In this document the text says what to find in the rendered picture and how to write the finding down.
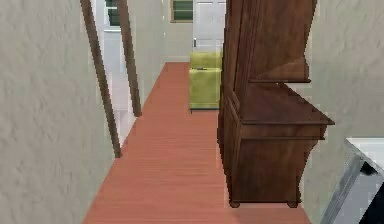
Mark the brown wooden cupboard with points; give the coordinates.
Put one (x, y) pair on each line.
(266, 140)

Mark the white room door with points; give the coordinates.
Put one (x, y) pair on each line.
(209, 23)

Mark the yellow-green armchair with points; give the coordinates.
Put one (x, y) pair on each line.
(204, 86)

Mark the white-framed window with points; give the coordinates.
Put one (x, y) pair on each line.
(112, 13)

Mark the wood-framed window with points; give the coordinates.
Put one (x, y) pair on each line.
(182, 10)

